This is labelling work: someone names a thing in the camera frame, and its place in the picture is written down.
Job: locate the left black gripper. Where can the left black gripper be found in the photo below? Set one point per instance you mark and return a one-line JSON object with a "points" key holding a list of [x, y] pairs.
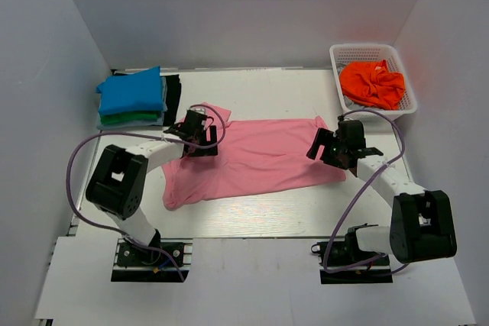
{"points": [[212, 136]]}

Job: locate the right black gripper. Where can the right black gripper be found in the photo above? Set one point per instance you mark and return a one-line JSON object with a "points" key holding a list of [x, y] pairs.
{"points": [[324, 137]]}

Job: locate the pink t shirt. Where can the pink t shirt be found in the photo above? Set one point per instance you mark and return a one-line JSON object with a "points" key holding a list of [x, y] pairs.
{"points": [[255, 157]]}

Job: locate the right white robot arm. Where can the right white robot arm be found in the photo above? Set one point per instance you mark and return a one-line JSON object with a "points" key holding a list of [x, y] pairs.
{"points": [[421, 224]]}

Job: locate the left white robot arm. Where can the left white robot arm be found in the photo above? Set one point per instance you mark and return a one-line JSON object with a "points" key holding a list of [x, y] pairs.
{"points": [[117, 183]]}

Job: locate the grey t shirt in basket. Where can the grey t shirt in basket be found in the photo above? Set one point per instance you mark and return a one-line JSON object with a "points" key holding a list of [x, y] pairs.
{"points": [[351, 104]]}

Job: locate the black folded t shirt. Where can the black folded t shirt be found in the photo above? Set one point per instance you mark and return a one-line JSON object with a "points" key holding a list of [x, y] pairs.
{"points": [[172, 99]]}

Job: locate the orange t shirt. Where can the orange t shirt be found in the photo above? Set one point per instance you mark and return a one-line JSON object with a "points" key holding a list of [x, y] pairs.
{"points": [[390, 88]]}

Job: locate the green folded t shirt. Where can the green folded t shirt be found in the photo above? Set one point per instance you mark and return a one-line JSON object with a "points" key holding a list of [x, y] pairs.
{"points": [[130, 116]]}

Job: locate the white plastic basket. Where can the white plastic basket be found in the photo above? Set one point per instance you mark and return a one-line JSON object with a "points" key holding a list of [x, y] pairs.
{"points": [[348, 53]]}

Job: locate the light blue folded t shirt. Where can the light blue folded t shirt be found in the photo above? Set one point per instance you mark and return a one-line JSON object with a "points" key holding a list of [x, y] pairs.
{"points": [[158, 122]]}

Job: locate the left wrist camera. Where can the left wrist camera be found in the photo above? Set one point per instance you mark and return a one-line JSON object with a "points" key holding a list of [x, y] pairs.
{"points": [[199, 110]]}

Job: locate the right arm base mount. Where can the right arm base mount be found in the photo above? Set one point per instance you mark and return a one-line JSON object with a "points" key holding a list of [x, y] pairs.
{"points": [[374, 272]]}

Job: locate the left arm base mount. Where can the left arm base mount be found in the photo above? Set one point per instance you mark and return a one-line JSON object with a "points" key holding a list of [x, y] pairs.
{"points": [[133, 264]]}

